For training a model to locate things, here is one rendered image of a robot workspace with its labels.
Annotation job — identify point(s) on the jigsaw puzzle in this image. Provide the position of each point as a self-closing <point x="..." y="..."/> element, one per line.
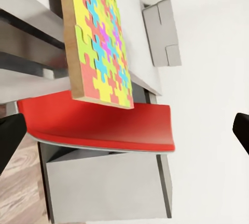
<point x="96" y="53"/>

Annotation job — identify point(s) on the swivel chair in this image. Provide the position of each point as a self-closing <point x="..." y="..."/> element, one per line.
<point x="58" y="119"/>

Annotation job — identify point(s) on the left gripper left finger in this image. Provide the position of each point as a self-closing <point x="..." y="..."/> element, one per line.
<point x="12" y="130"/>

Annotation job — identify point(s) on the desk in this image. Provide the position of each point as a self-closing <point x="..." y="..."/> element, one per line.
<point x="83" y="185"/>

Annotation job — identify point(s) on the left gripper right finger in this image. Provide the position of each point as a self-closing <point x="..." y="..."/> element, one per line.
<point x="241" y="129"/>

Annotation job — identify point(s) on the toy box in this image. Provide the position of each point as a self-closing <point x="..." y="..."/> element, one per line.
<point x="162" y="34"/>

